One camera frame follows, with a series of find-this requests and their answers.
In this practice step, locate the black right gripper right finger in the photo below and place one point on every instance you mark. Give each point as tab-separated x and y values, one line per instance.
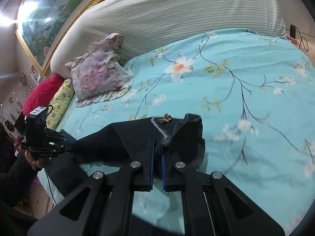
171	178

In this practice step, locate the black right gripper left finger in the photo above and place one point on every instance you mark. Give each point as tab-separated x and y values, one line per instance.
144	173

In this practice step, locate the black pants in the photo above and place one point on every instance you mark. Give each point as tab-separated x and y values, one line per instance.
117	144

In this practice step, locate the left hand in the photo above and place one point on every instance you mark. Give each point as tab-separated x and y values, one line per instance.
36	164

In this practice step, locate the yellow floral bolster pillow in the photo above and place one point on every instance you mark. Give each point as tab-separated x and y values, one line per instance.
60	103

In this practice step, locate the red blanket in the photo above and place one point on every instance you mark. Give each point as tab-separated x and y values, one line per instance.
42	94

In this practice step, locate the purple floral pillow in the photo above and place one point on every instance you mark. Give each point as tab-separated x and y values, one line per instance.
97	74

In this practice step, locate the light blue floral bedsheet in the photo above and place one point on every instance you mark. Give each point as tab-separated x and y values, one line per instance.
255	96

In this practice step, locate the gold framed landscape painting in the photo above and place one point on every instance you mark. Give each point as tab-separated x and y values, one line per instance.
42	24

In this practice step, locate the white striped headboard cushion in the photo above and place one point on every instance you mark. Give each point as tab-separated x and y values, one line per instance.
146	25

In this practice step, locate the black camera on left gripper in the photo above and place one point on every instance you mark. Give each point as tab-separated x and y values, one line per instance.
36	122

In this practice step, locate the black charger with cable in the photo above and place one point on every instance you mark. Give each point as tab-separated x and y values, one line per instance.
296	38

